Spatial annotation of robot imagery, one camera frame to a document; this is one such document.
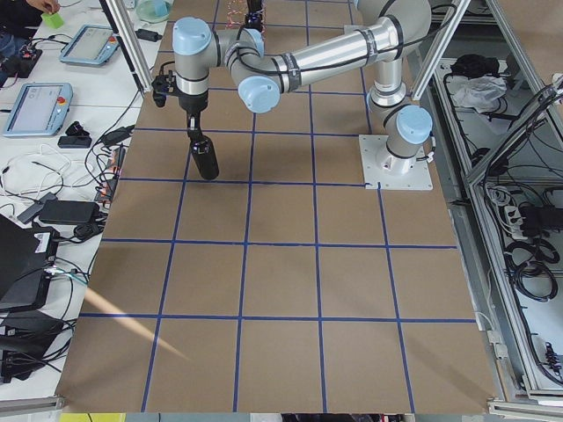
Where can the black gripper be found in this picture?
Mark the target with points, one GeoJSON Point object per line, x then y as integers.
{"type": "Point", "coordinates": [193, 103]}

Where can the aluminium frame diagonal left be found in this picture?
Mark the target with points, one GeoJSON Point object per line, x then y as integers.
{"type": "Point", "coordinates": [122, 26]}

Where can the dark wine bottle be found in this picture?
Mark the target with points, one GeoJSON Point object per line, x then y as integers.
{"type": "Point", "coordinates": [204, 155]}

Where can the far blue teach pendant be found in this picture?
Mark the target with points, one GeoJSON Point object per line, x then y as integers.
{"type": "Point", "coordinates": [93, 45]}

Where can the blue teach pendant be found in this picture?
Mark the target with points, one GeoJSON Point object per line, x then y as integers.
{"type": "Point", "coordinates": [93, 45]}
{"type": "Point", "coordinates": [39, 110]}

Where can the large black power brick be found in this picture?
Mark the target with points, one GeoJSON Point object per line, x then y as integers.
{"type": "Point", "coordinates": [68, 212]}

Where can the black power strip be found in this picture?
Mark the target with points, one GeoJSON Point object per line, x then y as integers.
{"type": "Point", "coordinates": [110, 176]}

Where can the aluminium frame diagonal right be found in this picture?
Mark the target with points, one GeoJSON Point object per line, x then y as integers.
{"type": "Point", "coordinates": [438, 47]}

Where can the dark bottle in rack right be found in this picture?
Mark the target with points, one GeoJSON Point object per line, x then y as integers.
{"type": "Point", "coordinates": [254, 16]}

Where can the crumpled white cloth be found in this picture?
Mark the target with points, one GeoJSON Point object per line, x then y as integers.
{"type": "Point", "coordinates": [481, 94]}

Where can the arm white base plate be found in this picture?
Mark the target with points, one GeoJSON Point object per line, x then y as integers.
{"type": "Point", "coordinates": [383, 171]}

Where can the black laptop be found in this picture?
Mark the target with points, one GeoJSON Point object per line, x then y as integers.
{"type": "Point", "coordinates": [26, 255]}

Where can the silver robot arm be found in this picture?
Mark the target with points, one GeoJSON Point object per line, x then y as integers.
{"type": "Point", "coordinates": [391, 30]}

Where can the copper wire wine rack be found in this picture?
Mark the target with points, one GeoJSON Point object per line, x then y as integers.
{"type": "Point", "coordinates": [236, 13]}

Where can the black device on desk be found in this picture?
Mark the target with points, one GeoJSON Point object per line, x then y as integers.
{"type": "Point", "coordinates": [76, 137]}

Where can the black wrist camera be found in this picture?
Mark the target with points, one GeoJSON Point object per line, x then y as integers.
{"type": "Point", "coordinates": [164, 85]}

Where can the aluminium frame diagonal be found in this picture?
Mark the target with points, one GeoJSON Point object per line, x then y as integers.
{"type": "Point", "coordinates": [438, 47]}
{"type": "Point", "coordinates": [122, 26]}

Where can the near blue teach pendant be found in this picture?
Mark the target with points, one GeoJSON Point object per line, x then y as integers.
{"type": "Point", "coordinates": [39, 110]}

